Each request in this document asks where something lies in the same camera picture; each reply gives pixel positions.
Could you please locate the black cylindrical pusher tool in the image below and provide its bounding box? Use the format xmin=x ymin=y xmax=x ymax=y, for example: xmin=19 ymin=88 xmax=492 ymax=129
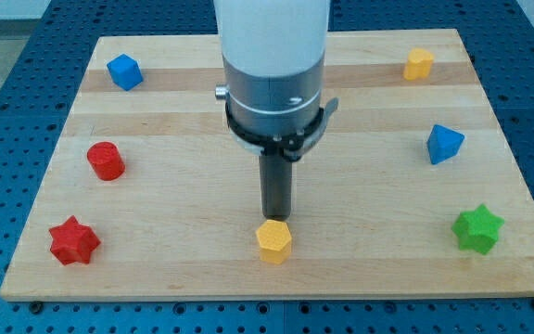
xmin=259 ymin=155 xmax=293 ymax=221

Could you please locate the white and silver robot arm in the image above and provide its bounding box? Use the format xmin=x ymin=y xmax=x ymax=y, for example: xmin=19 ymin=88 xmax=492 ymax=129
xmin=213 ymin=0 xmax=338 ymax=220

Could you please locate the green star block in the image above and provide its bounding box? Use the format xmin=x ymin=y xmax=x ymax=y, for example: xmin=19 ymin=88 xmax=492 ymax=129
xmin=451 ymin=204 xmax=505 ymax=255

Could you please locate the red star block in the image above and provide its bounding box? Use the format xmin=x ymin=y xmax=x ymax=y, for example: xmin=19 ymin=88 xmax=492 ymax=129
xmin=49 ymin=215 xmax=101 ymax=265

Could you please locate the yellow hexagon block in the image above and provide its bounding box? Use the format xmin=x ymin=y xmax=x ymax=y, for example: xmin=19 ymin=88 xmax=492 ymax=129
xmin=255 ymin=220 xmax=292 ymax=264

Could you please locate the wooden board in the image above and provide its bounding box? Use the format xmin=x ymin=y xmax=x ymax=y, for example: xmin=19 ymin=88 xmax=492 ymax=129
xmin=0 ymin=29 xmax=534 ymax=302

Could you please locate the blue triangle block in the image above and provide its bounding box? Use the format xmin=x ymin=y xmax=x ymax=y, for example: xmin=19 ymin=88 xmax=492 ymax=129
xmin=426 ymin=124 xmax=465 ymax=165

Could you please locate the red cylinder block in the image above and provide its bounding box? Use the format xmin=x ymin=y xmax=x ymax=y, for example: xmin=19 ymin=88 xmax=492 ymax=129
xmin=86 ymin=141 xmax=126 ymax=181

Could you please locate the yellow heart block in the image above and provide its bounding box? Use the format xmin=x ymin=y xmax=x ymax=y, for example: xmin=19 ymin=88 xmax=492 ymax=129
xmin=402 ymin=47 xmax=435 ymax=81

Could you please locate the blue cube block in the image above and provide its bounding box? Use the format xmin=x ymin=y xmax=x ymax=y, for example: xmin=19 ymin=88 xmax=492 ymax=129
xmin=107 ymin=54 xmax=143 ymax=91

